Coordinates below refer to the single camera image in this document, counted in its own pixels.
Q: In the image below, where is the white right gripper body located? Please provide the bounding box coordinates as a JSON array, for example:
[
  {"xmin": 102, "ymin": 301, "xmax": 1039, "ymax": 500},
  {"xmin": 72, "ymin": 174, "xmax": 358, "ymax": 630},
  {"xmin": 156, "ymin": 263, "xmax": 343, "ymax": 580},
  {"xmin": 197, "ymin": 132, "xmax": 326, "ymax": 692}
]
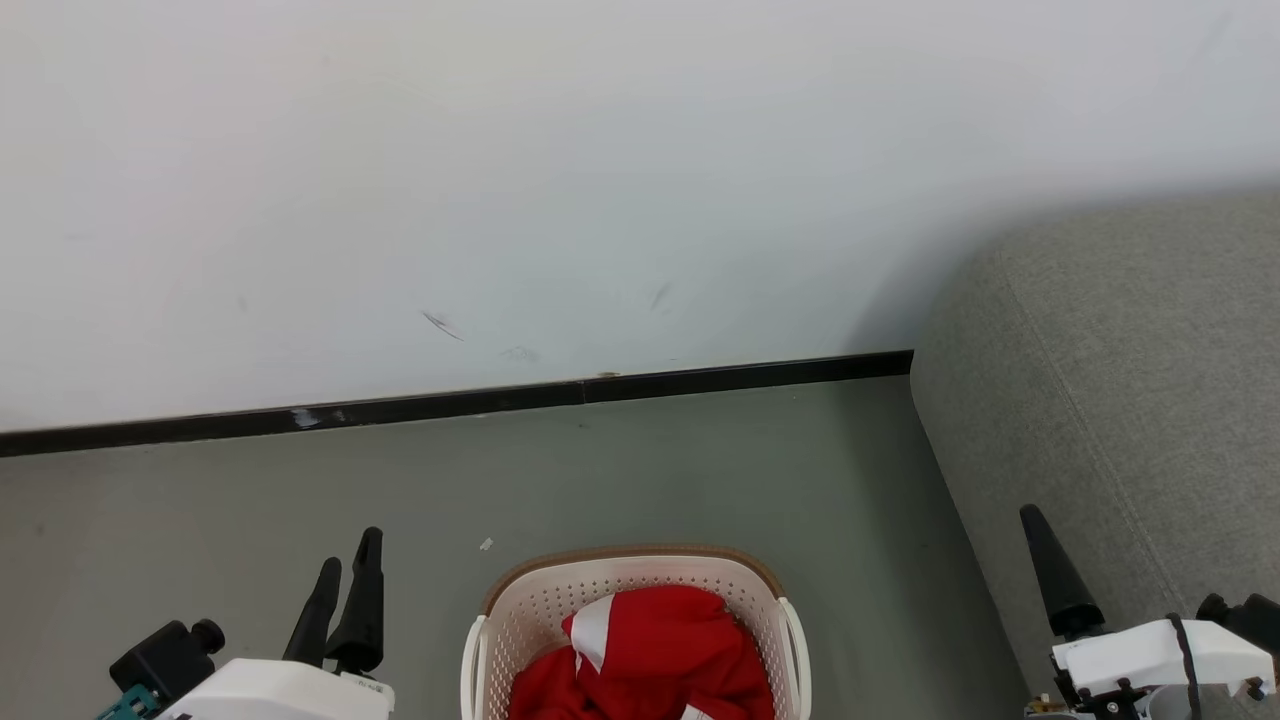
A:
[{"xmin": 1050, "ymin": 618, "xmax": 1277, "ymax": 720}]

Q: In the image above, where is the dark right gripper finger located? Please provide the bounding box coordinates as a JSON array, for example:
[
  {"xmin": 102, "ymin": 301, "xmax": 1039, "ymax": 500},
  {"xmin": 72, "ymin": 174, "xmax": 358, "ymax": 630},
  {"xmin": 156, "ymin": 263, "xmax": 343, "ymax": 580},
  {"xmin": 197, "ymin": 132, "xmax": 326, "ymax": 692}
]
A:
[{"xmin": 1019, "ymin": 504, "xmax": 1107, "ymax": 642}]

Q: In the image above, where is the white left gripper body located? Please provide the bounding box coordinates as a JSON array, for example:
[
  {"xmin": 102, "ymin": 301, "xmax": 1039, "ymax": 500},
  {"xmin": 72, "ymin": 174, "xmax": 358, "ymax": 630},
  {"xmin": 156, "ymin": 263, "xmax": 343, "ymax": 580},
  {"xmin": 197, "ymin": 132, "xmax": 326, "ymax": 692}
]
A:
[{"xmin": 155, "ymin": 657, "xmax": 396, "ymax": 720}]

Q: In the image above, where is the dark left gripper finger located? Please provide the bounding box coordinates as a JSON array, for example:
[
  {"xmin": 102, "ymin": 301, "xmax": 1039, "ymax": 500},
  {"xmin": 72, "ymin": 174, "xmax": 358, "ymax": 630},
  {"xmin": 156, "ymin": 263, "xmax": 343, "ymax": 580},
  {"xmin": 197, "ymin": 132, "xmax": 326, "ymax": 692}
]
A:
[
  {"xmin": 283, "ymin": 557, "xmax": 343, "ymax": 666},
  {"xmin": 325, "ymin": 527, "xmax": 386, "ymax": 674}
]

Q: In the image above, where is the red and white cloth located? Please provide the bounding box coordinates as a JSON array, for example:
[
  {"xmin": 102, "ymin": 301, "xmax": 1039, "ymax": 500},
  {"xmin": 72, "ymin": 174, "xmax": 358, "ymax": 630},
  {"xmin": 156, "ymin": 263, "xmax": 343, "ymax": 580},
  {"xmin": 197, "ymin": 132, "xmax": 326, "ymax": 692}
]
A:
[{"xmin": 508, "ymin": 585, "xmax": 776, "ymax": 720}]

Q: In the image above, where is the white perforated laundry basket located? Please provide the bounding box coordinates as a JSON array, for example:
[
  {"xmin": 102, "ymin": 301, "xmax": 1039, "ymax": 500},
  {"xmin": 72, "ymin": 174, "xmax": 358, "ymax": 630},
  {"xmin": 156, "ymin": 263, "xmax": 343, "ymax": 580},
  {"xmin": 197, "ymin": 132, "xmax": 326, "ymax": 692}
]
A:
[{"xmin": 460, "ymin": 545, "xmax": 812, "ymax": 720}]

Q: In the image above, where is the black baseboard strip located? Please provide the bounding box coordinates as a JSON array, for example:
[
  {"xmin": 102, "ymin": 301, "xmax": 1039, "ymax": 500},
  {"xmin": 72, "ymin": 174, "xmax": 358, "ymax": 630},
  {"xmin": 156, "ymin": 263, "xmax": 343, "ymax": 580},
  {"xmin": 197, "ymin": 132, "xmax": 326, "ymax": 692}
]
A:
[{"xmin": 0, "ymin": 350, "xmax": 915, "ymax": 459}]

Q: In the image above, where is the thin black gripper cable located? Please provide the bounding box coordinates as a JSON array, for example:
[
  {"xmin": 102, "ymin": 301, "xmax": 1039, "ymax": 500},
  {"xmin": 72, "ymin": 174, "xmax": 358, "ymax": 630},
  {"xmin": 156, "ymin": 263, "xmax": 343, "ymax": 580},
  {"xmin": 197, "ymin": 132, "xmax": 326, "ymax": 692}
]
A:
[{"xmin": 1166, "ymin": 614, "xmax": 1203, "ymax": 720}]

